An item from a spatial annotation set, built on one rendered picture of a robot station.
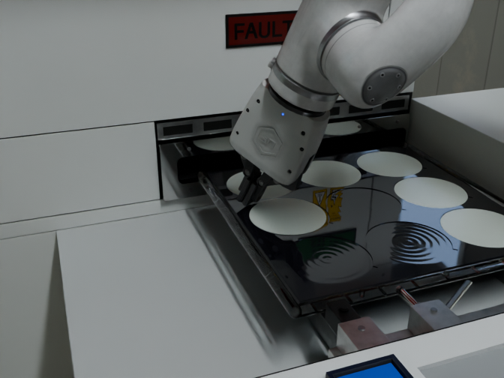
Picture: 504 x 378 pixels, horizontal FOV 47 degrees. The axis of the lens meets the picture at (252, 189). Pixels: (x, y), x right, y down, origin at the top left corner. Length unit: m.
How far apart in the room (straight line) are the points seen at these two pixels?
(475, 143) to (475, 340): 0.49
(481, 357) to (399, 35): 0.29
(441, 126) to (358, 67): 0.45
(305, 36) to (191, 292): 0.35
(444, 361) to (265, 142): 0.35
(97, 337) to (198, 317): 0.12
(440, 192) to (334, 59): 0.34
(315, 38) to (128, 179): 0.42
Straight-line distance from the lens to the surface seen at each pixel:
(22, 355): 1.06
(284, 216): 0.76
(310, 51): 0.63
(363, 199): 0.82
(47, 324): 1.03
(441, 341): 0.49
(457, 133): 0.97
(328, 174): 0.89
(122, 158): 0.90
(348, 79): 0.58
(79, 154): 0.89
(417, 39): 0.57
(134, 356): 0.68
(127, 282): 0.79
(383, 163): 0.95
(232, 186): 0.85
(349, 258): 0.69
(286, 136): 0.69
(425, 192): 0.86
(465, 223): 0.80
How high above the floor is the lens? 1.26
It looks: 26 degrees down
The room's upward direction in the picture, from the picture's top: straight up
